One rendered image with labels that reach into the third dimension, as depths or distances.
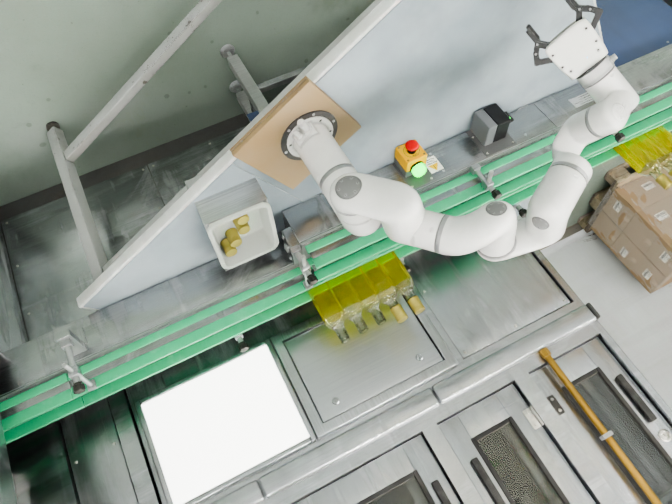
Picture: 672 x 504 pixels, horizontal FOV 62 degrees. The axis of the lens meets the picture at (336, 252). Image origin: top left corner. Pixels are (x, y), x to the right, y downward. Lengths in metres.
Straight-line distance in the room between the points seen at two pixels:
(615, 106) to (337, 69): 0.61
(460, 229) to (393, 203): 0.15
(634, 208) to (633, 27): 2.99
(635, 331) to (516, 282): 3.67
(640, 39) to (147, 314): 1.90
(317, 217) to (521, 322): 0.73
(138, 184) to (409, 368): 1.20
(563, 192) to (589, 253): 4.54
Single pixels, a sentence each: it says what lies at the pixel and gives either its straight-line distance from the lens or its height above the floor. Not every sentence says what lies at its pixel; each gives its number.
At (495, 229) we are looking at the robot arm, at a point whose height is 1.27.
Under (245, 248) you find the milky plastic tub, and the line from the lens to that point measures 1.61.
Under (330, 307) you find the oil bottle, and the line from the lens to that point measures 1.61.
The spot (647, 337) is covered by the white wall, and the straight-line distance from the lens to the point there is 5.56.
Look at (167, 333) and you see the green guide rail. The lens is 1.64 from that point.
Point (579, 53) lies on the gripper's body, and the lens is 1.40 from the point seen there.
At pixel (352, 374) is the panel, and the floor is 1.20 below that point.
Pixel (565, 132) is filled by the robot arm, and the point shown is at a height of 1.11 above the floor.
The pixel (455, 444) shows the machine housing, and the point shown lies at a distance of 1.71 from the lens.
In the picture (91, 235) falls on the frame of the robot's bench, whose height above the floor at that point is 0.53.
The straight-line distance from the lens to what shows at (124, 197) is 2.20.
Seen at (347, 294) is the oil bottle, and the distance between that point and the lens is 1.62.
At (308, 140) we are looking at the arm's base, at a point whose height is 0.82.
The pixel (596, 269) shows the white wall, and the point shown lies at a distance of 5.70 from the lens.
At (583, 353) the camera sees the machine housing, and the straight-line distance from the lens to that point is 1.89.
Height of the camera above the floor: 1.68
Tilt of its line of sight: 28 degrees down
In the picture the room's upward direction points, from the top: 149 degrees clockwise
